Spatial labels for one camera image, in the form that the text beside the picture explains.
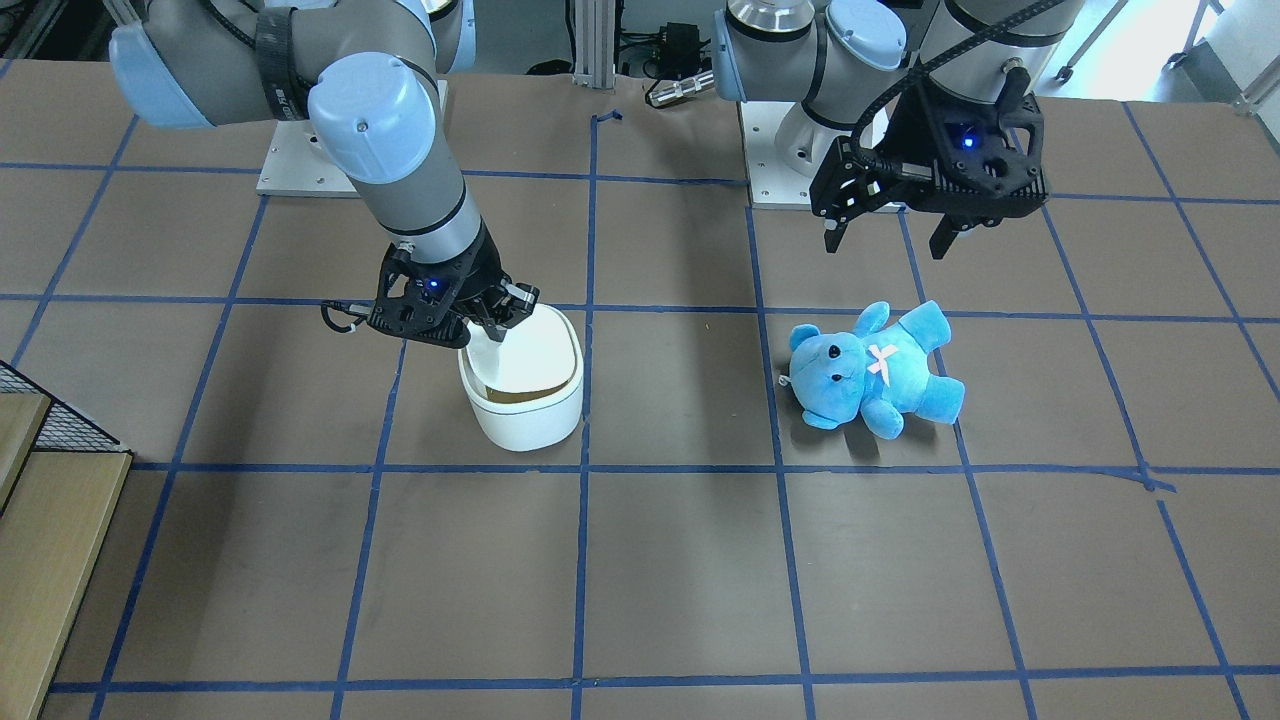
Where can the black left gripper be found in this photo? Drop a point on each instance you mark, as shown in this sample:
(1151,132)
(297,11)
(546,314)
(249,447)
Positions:
(909,129)

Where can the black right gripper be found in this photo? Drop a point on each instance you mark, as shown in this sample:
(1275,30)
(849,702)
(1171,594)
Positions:
(478,277)

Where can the white lidded trash can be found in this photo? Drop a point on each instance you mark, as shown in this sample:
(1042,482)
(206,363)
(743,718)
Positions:
(525,391)

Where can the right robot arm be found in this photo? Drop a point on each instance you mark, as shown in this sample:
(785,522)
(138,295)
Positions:
(202,64)

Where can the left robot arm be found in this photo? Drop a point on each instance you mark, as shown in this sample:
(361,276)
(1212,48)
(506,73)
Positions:
(849,62)

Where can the blue teddy bear plush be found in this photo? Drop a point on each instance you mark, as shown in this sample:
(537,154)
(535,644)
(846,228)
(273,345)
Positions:
(878,371)

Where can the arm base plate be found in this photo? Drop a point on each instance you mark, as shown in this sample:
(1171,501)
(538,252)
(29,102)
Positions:
(290,165)
(783,149)

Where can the aluminium frame post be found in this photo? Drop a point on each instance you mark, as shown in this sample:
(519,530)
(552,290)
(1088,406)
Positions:
(594,31)

